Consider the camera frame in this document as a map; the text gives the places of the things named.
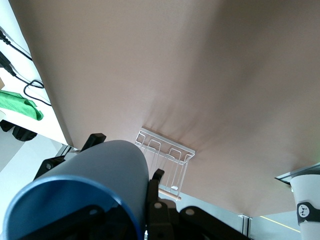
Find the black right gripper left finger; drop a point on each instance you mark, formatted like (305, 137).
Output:
(85, 220)

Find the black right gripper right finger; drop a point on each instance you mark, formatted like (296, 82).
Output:
(162, 225)

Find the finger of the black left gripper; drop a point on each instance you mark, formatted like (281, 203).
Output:
(158, 176)
(96, 138)

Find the blue plastic cup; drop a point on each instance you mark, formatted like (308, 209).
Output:
(87, 170)

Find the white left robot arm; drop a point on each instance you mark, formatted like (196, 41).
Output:
(310, 192)

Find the black bag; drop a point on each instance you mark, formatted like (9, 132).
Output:
(20, 133)

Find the green cloth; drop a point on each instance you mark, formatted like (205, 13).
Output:
(20, 105)

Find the aluminium table leg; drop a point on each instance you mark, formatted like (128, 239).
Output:
(246, 225)

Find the brown table cover sheet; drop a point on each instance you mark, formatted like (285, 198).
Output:
(175, 75)

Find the aluminium frame bracket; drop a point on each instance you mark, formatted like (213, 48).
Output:
(65, 149)

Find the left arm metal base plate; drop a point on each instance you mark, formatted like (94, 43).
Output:
(285, 178)

